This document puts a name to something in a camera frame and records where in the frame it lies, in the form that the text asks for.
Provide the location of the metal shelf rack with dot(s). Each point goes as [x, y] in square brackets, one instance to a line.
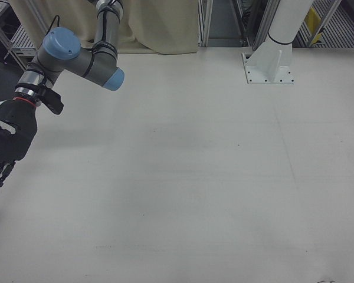
[14, 41]

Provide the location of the white column with base plate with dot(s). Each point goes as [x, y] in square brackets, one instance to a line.
[278, 38]

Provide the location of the grey UR5e robot arm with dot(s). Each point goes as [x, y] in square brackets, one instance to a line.
[76, 56]

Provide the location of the aluminium frame structure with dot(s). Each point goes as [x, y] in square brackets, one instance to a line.
[221, 23]

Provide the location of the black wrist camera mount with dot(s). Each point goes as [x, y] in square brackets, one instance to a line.
[51, 100]

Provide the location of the yellow tag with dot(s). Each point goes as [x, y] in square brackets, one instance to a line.
[312, 17]

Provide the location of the beige curtain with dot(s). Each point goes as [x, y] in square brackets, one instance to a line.
[153, 23]

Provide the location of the black dexterous robot hand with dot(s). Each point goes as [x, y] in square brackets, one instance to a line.
[16, 134]

